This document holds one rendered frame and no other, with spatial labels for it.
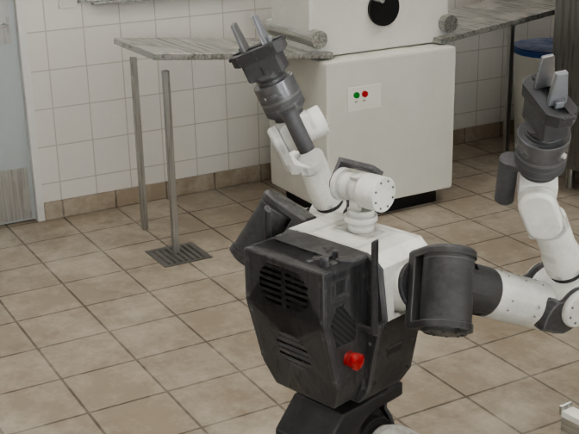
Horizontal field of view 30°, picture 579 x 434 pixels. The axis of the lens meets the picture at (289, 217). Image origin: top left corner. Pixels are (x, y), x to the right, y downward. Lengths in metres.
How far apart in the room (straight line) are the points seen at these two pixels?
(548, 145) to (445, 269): 0.27
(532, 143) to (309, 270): 0.43
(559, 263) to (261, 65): 0.72
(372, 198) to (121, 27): 3.99
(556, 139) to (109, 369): 2.70
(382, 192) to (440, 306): 0.25
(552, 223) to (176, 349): 2.62
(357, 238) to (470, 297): 0.25
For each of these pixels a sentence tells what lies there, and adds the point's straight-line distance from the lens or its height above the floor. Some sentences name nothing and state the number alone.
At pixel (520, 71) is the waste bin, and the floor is 0.52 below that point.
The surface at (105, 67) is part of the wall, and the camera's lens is 5.83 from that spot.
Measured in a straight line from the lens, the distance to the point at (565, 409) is 2.07.
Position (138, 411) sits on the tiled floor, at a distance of 3.91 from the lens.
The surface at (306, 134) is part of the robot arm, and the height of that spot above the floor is 1.32.
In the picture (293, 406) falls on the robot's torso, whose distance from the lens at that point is 2.11.
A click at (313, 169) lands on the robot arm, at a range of 2.31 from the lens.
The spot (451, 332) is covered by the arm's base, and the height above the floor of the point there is 1.09.
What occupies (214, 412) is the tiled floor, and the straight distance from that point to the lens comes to 3.86.
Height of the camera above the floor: 1.89
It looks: 19 degrees down
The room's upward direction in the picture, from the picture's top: 1 degrees counter-clockwise
